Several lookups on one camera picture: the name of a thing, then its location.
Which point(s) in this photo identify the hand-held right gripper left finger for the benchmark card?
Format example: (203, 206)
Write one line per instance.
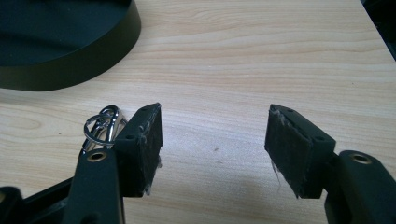
(137, 155)

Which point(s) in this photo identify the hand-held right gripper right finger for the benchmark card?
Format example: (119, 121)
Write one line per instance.
(311, 155)

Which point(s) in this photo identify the silver metal keyring clasp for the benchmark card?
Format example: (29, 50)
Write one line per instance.
(107, 126)

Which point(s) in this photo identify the black round tray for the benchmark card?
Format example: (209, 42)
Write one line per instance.
(62, 40)

